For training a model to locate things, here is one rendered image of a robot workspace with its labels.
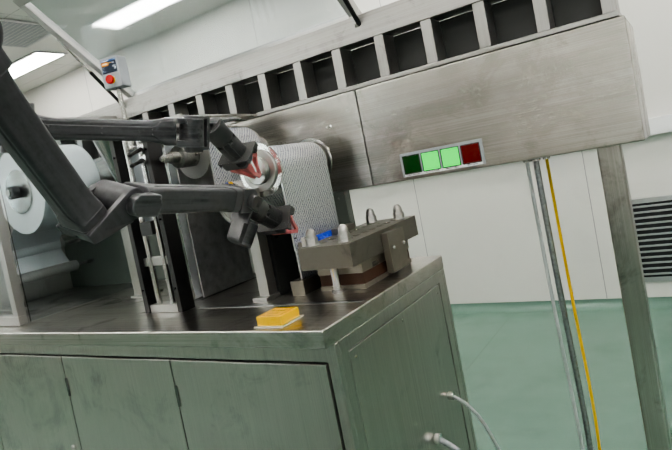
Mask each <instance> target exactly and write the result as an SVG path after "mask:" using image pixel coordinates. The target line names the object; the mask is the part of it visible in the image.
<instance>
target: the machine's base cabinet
mask: <svg viewBox="0 0 672 450"><path fill-rule="evenodd" d="M449 391H452V392H454V393H455V396H457V397H459V398H461V399H463V400H464V401H466V402H467V403H468V404H469V401H468V396H467V390H466V385H465V380H464V374H463V369H462V364H461V358H460V353H459V348H458V342H457V337H456V331H455V326H454V321H453V315H452V310H451V305H450V299H449V294H448V289H447V283H446V278H445V273H444V268H442V269H441V270H439V271H438V272H437V273H435V274H434V275H432V276H431V277H429V278H428V279H427V280H425V281H424V282H422V283H421V284H419V285H418V286H416V287H415V288H414V289H412V290H411V291H409V292H408V293H406V294H405V295H403V296H402V297H401V298H399V299H398V300H396V301H395V302H393V303H392V304H390V305H389V306H388V307H386V308H385V309H383V310H382V311H380V312H379V313H377V314H376V315H375V316H373V317H372V318H370V319H369V320H367V321H366V322H364V323H363V324H362V325H360V326H359V327H357V328H356V329H354V330H353V331H352V332H350V333H349V334H347V335H346V336H344V337H343V338H341V339H340V340H339V341H337V342H336V343H334V344H333V345H331V346H330V347H328V348H327V349H284V348H211V347H138V346H65V345H0V450H451V449H449V448H448V447H446V446H444V445H442V444H441V445H435V443H434V435H435V433H441V434H442V436H443V438H444V439H446V440H448V441H450V442H452V443H453V444H455V445H456V446H457V447H459V448H460V449H461V450H478V449H477V444H476V439H475V433H474V428H473V423H472V417H471V412H470V409H468V408H467V407H466V406H465V405H463V404H462V403H460V402H458V401H457V400H449V399H448V396H447V395H448V392H449Z"/></svg>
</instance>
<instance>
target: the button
mask: <svg viewBox="0 0 672 450"><path fill-rule="evenodd" d="M298 316H300V315H299V310H298V307H279V308H273V309H271V310H269V311H267V312H265V313H263V314H261V315H259V316H257V317H256V319H257V324H258V326H282V325H284V324H286V323H288V322H289V321H291V320H293V319H295V318H296V317H298Z"/></svg>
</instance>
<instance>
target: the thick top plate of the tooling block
mask: <svg viewBox="0 0 672 450"><path fill-rule="evenodd" d="M400 226H403V231H404V236H405V241H406V240H408V239H410V238H412V237H414V236H416V235H418V229H417V224H416V219H415V215H413V216H405V218H404V219H399V220H393V218H390V219H382V220H378V221H377V222H374V223H368V224H366V223H363V224H361V225H358V226H356V227H355V229H352V230H350V231H349V232H350V234H351V239H352V241H348V242H344V243H338V236H337V235H332V236H330V237H327V238H324V239H322V240H319V241H318V242H319V245H316V246H312V247H301V248H298V249H297V251H298V256H299V261H300V266H301V271H312V270H324V269H337V268H350V267H355V266H357V265H359V264H361V263H363V262H365V261H367V260H369V259H371V258H373V257H375V256H377V255H379V254H381V253H383V252H384V249H383V244H382V239H381V234H382V233H384V232H386V231H388V230H391V229H393V228H395V227H400Z"/></svg>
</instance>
